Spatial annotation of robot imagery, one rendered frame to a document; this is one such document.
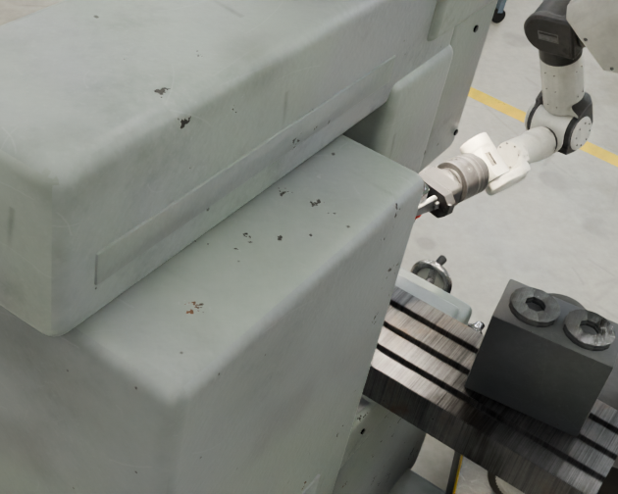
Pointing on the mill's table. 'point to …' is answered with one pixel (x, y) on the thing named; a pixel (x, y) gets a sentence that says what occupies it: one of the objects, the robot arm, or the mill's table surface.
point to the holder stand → (545, 357)
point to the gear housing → (452, 15)
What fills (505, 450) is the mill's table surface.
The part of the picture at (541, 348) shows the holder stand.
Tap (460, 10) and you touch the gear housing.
